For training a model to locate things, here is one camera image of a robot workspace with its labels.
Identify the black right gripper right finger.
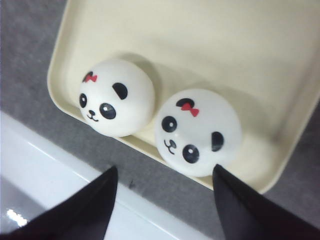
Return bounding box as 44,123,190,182
212,164,320,240

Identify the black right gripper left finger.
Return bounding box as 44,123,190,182
0,166,118,240

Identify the panda bun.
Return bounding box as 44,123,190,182
78,59,156,137
154,88,242,178

